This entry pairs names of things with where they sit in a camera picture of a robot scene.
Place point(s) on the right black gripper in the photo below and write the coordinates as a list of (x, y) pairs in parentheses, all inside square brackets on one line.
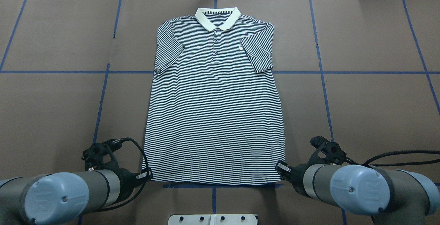
[(296, 173)]

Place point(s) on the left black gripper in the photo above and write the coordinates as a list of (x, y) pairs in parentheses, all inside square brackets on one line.
[(127, 176)]

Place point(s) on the striped polo shirt white collar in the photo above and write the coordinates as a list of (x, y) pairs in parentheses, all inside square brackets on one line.
[(215, 114)]

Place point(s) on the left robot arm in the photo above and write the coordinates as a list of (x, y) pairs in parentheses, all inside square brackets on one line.
[(62, 197)]

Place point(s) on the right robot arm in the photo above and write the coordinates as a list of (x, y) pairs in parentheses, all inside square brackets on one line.
[(390, 197)]

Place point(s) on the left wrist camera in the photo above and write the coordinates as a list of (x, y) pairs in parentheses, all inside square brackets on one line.
[(100, 156)]

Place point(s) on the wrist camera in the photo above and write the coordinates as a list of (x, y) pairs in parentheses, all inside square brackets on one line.
[(326, 152), (100, 156)]

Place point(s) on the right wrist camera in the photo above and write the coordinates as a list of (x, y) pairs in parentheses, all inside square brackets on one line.
[(326, 152)]

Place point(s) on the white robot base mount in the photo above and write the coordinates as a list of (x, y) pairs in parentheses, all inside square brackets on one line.
[(214, 219)]

